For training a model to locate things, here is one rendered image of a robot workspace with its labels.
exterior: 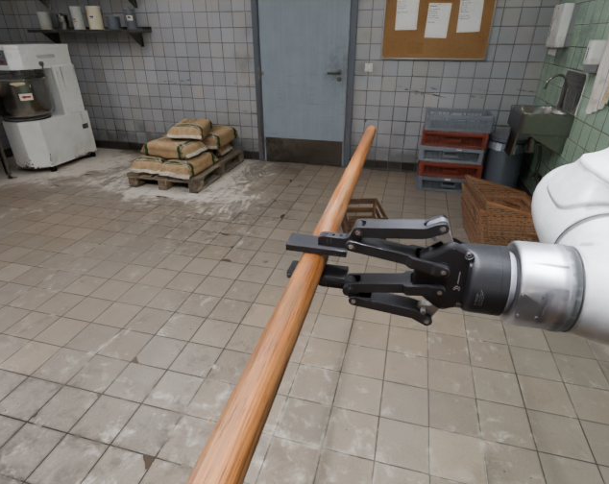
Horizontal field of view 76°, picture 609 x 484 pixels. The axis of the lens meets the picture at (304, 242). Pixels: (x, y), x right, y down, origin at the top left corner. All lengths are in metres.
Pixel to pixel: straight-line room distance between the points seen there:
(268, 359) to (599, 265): 0.32
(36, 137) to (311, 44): 3.19
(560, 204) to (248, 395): 0.43
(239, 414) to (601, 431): 1.93
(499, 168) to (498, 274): 3.87
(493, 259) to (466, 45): 4.22
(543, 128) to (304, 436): 2.85
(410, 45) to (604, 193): 4.11
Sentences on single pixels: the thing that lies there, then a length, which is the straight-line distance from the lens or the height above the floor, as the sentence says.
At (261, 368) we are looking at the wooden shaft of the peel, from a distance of 0.30.
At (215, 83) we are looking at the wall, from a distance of 5.18.
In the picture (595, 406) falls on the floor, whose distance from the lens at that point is 2.21.
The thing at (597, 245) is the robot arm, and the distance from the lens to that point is 0.49.
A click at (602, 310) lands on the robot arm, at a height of 1.19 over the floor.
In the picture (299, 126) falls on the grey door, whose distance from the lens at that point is 4.85.
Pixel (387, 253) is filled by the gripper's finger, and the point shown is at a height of 1.20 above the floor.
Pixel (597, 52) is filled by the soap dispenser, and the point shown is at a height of 1.31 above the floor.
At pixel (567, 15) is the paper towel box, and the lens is 4.16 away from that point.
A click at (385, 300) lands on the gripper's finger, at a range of 0.48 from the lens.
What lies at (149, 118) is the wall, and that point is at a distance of 5.76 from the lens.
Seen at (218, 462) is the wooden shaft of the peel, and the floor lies 1.20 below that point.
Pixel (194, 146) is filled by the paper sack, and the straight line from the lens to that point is 4.25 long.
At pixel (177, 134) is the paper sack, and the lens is 4.32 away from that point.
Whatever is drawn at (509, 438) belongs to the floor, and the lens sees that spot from 1.91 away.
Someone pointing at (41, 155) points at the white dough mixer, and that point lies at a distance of 5.41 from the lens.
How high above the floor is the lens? 1.41
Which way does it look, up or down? 28 degrees down
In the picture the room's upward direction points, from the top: straight up
